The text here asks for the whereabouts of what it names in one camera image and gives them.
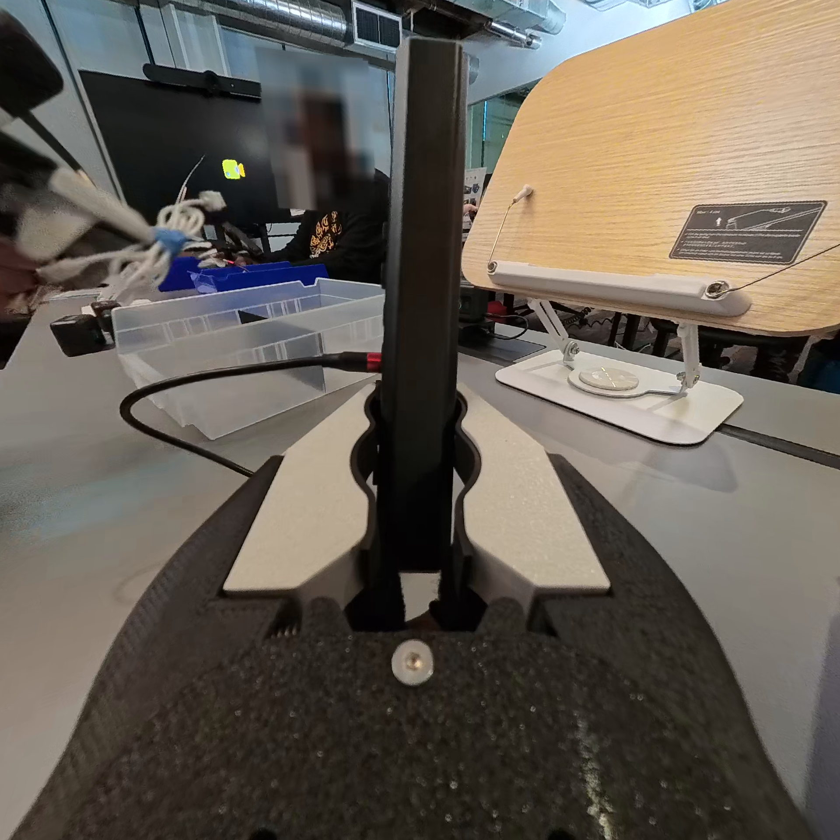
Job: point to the large black monitor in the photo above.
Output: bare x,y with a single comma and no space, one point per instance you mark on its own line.
164,144

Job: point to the black charger green display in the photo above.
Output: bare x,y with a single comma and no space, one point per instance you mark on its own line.
474,308

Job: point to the person's left hand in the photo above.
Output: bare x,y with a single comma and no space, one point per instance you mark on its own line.
13,275

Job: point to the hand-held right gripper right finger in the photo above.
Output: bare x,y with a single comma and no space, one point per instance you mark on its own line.
531,525

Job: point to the ceiling air vent grille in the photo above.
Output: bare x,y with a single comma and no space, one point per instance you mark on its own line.
377,26

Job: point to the dark grey usb hub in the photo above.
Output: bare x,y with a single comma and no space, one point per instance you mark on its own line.
423,262

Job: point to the small black camera device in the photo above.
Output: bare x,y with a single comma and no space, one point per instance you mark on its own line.
79,331

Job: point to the black video conference bar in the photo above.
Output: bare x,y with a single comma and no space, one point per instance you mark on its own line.
197,80

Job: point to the dark grey table inset panel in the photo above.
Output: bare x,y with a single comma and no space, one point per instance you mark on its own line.
518,348

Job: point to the clear plastic bin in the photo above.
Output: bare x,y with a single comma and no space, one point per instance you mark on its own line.
216,328

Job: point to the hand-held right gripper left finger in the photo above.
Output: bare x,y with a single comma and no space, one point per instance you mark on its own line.
302,525

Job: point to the wooden book stand white base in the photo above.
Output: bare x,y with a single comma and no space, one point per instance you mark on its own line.
656,131

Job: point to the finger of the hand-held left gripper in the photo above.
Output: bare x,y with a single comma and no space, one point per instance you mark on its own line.
98,207
85,266

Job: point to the blue plastic bin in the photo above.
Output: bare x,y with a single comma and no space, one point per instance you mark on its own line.
275,275
177,275

